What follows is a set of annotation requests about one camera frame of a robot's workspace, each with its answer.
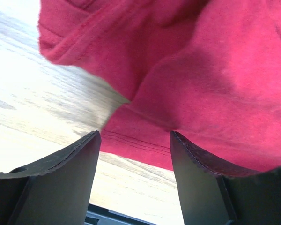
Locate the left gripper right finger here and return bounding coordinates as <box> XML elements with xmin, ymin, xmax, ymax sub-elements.
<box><xmin>170</xmin><ymin>132</ymin><xmax>281</xmax><ymax>225</ymax></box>

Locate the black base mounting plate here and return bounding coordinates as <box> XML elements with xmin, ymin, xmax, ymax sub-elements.
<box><xmin>84</xmin><ymin>204</ymin><xmax>153</xmax><ymax>225</ymax></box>

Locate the dark red t shirt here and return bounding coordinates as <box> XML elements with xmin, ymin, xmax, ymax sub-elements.
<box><xmin>38</xmin><ymin>0</ymin><xmax>281</xmax><ymax>171</ymax></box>

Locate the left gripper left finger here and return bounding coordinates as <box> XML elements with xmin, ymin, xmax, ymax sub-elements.
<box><xmin>0</xmin><ymin>131</ymin><xmax>101</xmax><ymax>225</ymax></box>

